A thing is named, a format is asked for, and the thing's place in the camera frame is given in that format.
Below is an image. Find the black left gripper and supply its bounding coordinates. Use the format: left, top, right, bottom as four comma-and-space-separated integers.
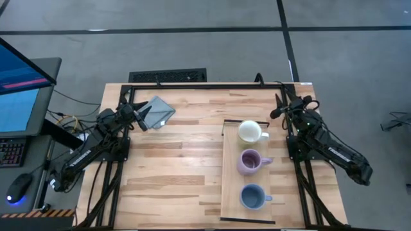
118, 102, 153, 132

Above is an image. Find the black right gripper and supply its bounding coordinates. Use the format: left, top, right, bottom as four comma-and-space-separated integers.
270, 93, 314, 121

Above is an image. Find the white ceramic mug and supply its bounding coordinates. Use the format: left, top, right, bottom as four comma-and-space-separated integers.
237, 119, 270, 144

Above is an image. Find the purple ceramic mug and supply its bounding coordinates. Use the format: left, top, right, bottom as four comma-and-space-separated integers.
236, 148, 274, 176

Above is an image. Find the blue ceramic mug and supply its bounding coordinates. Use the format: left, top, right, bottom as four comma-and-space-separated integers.
240, 183, 274, 210

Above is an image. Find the grey folded cloth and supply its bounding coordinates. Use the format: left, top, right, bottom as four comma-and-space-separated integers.
141, 95, 177, 130

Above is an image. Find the black floor vent grate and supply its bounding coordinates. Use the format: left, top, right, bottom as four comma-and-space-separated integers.
128, 67, 208, 83

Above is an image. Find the black floor stand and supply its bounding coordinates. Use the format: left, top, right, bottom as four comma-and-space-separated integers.
380, 108, 411, 132

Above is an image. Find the grey side desk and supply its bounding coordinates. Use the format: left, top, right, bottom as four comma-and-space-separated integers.
0, 118, 85, 231

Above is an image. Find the grey-bezel computer monitor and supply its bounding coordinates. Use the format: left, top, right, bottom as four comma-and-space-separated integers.
0, 57, 63, 138

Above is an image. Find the black-bezel computer monitor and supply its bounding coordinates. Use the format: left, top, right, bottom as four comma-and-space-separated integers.
0, 37, 58, 96

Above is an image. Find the black backlit keyboard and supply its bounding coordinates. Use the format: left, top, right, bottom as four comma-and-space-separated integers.
0, 137, 27, 169

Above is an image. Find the black yellow hazard tape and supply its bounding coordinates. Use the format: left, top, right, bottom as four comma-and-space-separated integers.
0, 209, 75, 219

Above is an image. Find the black computer mouse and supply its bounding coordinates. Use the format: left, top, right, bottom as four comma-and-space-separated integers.
5, 173, 33, 205

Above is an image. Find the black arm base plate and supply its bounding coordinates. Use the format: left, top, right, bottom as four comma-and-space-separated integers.
286, 134, 334, 162
96, 136, 131, 162

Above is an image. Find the yellow cable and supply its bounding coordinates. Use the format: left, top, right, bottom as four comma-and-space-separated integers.
56, 115, 80, 134

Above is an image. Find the black aluminium table frame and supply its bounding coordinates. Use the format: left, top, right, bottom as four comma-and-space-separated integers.
74, 82, 351, 231

